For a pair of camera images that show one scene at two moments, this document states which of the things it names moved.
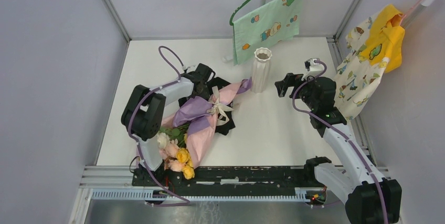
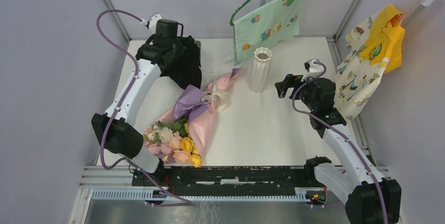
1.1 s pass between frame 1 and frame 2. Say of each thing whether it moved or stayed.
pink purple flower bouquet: moved
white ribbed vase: stayed
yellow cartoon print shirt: stayed
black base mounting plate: stayed
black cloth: moved
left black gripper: moved
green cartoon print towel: stayed
